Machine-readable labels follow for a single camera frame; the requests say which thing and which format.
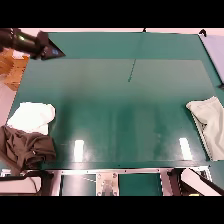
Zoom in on silver frame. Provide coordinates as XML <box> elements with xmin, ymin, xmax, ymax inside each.
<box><xmin>0</xmin><ymin>165</ymin><xmax>214</xmax><ymax>197</ymax></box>

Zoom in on brown garment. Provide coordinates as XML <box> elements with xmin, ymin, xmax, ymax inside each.
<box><xmin>0</xmin><ymin>125</ymin><xmax>58</xmax><ymax>172</ymax></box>

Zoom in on pale grey garment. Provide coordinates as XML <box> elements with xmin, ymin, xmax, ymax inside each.
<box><xmin>185</xmin><ymin>95</ymin><xmax>224</xmax><ymax>163</ymax></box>

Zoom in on white garment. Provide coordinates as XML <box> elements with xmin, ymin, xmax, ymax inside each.
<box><xmin>6</xmin><ymin>101</ymin><xmax>57</xmax><ymax>136</ymax></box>

